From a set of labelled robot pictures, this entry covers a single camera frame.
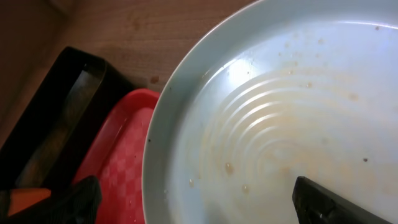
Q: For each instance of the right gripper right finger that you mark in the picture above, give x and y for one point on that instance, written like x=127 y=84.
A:
x=315 y=204

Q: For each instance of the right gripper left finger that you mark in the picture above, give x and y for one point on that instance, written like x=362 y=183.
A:
x=77 y=204

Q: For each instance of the white plate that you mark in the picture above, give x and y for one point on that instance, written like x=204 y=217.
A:
x=280 y=89

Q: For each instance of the red plastic tray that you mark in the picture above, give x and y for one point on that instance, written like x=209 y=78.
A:
x=115 y=158

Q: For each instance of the black water tray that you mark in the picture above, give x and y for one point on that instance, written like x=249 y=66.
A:
x=54 y=133

